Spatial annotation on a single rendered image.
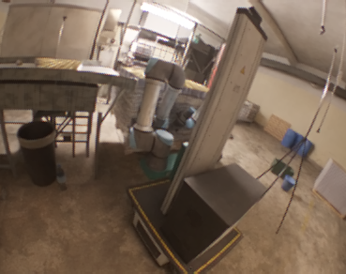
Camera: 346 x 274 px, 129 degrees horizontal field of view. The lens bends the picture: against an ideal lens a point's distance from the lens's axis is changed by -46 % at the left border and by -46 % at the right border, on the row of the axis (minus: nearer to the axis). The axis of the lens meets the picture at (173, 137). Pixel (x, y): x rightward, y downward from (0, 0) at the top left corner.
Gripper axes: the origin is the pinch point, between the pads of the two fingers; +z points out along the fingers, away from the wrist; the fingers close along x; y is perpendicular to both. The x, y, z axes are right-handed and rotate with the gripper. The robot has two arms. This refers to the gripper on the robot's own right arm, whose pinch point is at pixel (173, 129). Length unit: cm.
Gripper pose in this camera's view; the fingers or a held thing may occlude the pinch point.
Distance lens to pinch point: 157.7
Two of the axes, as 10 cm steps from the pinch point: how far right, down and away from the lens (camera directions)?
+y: 4.5, 8.0, -3.9
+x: 6.4, 0.1, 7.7
